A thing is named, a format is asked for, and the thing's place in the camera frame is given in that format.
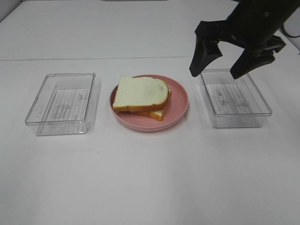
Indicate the clear plastic tray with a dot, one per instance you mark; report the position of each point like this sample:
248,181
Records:
233,103
64,105

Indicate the left clear plastic tray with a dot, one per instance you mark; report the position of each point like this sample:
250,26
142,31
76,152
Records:
64,105

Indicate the bread slice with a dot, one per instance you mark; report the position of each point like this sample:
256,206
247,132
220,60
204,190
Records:
157,114
139,94

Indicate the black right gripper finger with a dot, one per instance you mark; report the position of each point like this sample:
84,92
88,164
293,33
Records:
206,51
249,61

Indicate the pink round plate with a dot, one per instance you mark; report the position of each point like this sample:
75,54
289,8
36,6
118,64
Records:
175,110

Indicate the right clear plastic tray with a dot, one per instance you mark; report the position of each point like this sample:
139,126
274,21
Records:
233,103

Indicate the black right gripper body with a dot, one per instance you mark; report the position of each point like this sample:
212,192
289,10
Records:
251,25

